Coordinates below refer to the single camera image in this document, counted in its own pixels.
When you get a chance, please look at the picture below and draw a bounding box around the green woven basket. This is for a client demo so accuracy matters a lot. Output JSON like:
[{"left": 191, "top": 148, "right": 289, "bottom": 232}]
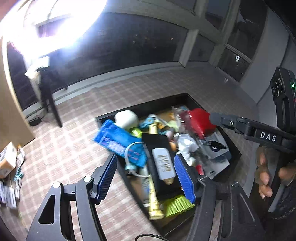
[{"left": 163, "top": 195, "right": 196, "bottom": 217}]

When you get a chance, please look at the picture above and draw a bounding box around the ring light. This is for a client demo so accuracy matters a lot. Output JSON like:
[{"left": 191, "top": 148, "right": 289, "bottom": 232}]
[{"left": 0, "top": 0, "right": 110, "bottom": 58}]

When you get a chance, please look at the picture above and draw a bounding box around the person's right hand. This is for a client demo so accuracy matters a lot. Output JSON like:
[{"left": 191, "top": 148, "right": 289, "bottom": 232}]
[{"left": 253, "top": 148, "right": 296, "bottom": 200}]

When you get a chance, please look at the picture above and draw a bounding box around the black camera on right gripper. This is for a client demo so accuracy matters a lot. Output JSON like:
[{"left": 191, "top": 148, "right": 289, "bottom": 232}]
[{"left": 270, "top": 67, "right": 296, "bottom": 135}]

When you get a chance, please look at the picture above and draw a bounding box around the black tripod stand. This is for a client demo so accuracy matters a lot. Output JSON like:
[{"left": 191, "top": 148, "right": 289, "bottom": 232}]
[{"left": 37, "top": 66, "right": 68, "bottom": 128}]

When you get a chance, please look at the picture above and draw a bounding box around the red pouch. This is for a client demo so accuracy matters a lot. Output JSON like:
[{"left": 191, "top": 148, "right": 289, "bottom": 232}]
[{"left": 186, "top": 108, "right": 216, "bottom": 140}]

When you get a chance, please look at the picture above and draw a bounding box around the blue wipes packet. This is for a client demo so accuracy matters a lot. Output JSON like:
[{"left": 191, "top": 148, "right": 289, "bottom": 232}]
[{"left": 94, "top": 120, "right": 147, "bottom": 168}]

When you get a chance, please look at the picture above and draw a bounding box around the white lotion tube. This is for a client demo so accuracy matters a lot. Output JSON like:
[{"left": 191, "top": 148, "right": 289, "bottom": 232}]
[{"left": 152, "top": 148, "right": 176, "bottom": 185}]

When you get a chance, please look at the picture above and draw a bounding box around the cardboard box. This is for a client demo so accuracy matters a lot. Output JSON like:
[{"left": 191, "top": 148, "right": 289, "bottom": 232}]
[{"left": 0, "top": 142, "right": 18, "bottom": 179}]

